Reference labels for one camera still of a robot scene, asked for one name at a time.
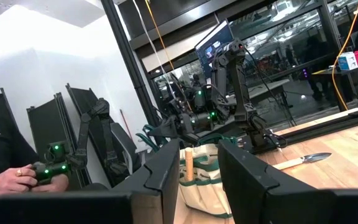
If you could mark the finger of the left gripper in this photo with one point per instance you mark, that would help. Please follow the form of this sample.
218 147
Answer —
166 129

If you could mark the cream green-trimmed gardening bag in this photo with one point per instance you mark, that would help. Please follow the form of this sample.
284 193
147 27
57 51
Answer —
204 193

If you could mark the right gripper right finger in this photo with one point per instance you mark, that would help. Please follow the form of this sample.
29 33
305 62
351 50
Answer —
291 208

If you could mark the lit computer monitor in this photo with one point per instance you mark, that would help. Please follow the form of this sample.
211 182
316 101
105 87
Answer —
213 43

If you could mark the blue white box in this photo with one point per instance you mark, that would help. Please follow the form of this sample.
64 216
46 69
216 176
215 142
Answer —
347 61

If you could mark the grey work table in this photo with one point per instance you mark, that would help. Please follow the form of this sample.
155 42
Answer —
269 85

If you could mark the black work table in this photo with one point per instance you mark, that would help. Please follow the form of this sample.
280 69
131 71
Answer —
325 72

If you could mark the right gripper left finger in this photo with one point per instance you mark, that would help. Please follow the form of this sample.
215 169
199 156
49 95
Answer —
73 208

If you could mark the black aluminium table frame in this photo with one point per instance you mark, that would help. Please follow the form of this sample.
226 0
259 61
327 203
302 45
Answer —
322 124

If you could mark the person's hand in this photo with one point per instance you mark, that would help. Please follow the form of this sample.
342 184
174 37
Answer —
5 183
53 183

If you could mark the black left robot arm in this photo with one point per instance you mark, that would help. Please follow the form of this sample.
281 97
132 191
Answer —
238 93

